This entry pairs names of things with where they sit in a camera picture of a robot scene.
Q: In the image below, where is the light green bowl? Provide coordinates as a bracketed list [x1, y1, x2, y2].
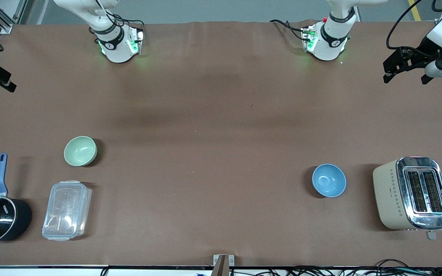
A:
[64, 136, 98, 167]

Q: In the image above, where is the blue bowl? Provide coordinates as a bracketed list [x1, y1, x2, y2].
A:
[312, 164, 347, 198]

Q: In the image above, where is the right arm base connector plate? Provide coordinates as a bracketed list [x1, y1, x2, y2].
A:
[128, 26, 145, 55]

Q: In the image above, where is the left arm base connector plate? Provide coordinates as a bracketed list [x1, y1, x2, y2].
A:
[301, 25, 318, 53]

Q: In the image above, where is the beige chrome toaster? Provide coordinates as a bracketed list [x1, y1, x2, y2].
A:
[373, 156, 442, 241]

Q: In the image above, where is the clear plastic lidded container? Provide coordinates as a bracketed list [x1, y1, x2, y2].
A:
[42, 181, 92, 242]

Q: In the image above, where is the brown table cover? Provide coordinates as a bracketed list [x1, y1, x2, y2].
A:
[0, 21, 442, 267]

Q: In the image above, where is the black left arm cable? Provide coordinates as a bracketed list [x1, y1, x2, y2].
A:
[386, 0, 442, 58]

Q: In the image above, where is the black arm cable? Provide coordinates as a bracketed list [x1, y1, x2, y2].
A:
[386, 0, 442, 58]
[89, 0, 145, 39]

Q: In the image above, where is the black base power cable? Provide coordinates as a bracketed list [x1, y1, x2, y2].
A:
[270, 19, 307, 41]

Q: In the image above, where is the black saucepan blue handle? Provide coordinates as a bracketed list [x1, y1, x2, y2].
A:
[0, 153, 33, 245]

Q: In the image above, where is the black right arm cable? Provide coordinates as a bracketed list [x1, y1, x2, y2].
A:
[89, 0, 145, 39]

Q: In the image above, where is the black looped floor cable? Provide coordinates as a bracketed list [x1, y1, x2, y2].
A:
[374, 259, 411, 271]

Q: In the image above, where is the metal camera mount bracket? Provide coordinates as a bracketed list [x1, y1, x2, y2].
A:
[213, 254, 235, 276]

